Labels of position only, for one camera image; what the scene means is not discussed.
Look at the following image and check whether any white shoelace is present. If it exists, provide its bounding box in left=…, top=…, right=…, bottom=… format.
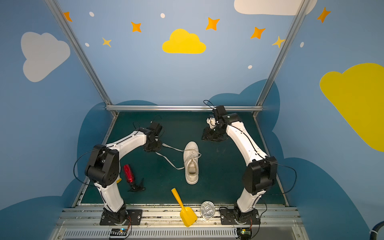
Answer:
left=155, top=143, right=202, bottom=171

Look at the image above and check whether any white sneaker shoe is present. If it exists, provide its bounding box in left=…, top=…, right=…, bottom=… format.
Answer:
left=183, top=142, right=201, bottom=185

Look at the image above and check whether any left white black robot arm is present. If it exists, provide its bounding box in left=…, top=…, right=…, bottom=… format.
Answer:
left=85, top=122, right=163, bottom=226

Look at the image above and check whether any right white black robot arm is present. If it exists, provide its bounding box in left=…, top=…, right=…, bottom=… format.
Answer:
left=202, top=100, right=288, bottom=224

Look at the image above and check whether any yellow plastic toy shovel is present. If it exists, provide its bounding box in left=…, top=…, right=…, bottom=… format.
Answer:
left=171, top=188, right=198, bottom=227

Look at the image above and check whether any left small circuit board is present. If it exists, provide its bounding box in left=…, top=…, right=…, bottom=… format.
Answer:
left=109, top=228, right=128, bottom=240

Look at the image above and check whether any small circuit board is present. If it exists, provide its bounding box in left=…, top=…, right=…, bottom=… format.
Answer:
left=109, top=228, right=128, bottom=240
left=236, top=228, right=252, bottom=240

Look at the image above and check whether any right small circuit board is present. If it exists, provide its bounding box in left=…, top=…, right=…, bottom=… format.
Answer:
left=236, top=228, right=252, bottom=240

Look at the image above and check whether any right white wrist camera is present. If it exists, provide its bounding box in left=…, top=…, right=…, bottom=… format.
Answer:
left=207, top=117, right=217, bottom=129

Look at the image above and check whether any aluminium frame back rail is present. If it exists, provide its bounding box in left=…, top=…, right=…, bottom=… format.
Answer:
left=106, top=105, right=263, bottom=112

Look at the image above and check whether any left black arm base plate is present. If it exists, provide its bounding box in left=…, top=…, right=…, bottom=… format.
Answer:
left=100, top=209, right=143, bottom=226

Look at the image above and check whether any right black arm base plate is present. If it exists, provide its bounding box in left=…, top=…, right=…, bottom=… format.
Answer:
left=219, top=207, right=261, bottom=225

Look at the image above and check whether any aluminium front rail base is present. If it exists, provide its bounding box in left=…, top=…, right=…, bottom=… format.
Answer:
left=50, top=204, right=309, bottom=240

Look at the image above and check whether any aluminium frame left post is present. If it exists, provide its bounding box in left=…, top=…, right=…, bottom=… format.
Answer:
left=45, top=0, right=113, bottom=106

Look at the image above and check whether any aluminium frame post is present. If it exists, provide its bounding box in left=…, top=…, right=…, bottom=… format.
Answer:
left=45, top=0, right=113, bottom=106
left=253, top=0, right=312, bottom=120

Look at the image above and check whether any aluminium frame right post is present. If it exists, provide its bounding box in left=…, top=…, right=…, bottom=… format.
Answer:
left=253, top=0, right=312, bottom=120

